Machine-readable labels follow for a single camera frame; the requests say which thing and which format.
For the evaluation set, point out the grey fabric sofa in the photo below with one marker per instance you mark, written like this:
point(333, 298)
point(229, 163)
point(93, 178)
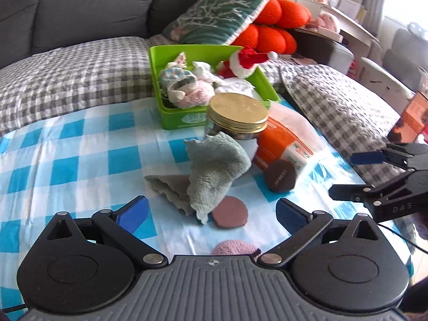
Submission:
point(100, 6)

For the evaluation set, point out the orange white tissue pack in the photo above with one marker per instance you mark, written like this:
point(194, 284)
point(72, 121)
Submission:
point(277, 140)

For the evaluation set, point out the pink fluffy puff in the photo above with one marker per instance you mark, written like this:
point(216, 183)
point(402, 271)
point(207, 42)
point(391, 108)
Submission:
point(234, 248)

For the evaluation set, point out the green plastic box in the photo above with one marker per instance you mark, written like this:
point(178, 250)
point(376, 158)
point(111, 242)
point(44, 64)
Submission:
point(167, 113)

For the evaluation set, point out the grey gingham sofa cover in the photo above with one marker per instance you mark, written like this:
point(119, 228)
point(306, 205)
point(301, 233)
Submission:
point(67, 73)

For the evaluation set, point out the grey armchair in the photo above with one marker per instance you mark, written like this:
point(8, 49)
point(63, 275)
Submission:
point(404, 50)

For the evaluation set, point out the pink plush toy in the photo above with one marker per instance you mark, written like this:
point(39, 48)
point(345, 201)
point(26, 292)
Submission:
point(329, 21)

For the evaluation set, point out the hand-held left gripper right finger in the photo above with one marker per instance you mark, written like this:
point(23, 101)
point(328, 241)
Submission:
point(291, 215)

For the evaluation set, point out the green leaf pattern cushion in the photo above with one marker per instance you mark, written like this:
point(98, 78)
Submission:
point(227, 13)

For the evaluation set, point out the orange carton box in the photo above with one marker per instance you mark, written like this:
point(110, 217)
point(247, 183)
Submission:
point(411, 117)

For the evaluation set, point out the gold lid jar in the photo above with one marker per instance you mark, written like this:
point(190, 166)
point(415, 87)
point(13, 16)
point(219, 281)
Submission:
point(237, 107)

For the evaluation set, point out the white desk shelf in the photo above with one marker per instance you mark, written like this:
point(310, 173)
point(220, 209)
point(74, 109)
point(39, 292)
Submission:
point(351, 16)

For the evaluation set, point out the blue checkered cloth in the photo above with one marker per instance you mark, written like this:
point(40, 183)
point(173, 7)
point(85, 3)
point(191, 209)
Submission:
point(83, 157)

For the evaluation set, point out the pink bunny plush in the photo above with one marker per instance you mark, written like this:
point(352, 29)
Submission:
point(197, 93)

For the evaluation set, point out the grey checked pillow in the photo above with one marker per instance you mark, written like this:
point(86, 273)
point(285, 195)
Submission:
point(334, 107)

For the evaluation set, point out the red white santa hat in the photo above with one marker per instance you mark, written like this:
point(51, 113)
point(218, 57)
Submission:
point(245, 62)

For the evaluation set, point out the white plush bunny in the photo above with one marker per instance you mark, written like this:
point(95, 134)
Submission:
point(204, 70)

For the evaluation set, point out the grey green fluffy towel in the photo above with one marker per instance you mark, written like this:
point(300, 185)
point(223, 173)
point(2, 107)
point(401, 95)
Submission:
point(214, 167)

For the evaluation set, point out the pale floral cloth doll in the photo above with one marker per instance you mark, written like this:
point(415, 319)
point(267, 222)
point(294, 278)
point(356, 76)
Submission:
point(175, 75)

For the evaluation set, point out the white long box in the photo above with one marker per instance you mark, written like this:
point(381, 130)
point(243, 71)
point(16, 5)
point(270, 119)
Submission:
point(321, 34)

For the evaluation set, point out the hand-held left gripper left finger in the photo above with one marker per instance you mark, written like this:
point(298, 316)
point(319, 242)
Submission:
point(133, 212)

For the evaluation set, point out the white soft cloth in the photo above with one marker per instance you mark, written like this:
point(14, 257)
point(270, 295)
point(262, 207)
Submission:
point(234, 87)

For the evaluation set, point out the orange pumpkin cushion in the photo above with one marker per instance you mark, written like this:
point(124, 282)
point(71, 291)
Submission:
point(287, 11)
point(267, 38)

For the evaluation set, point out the dark brown round powder puff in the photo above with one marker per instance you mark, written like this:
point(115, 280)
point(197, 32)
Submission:
point(282, 175)

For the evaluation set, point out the light round powder puff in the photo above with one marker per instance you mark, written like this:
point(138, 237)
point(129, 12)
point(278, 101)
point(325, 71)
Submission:
point(230, 212)

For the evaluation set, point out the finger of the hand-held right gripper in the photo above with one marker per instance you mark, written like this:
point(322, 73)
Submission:
point(347, 192)
point(367, 157)

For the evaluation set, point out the white chair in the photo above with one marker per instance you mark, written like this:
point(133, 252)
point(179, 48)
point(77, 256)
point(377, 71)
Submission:
point(384, 77)

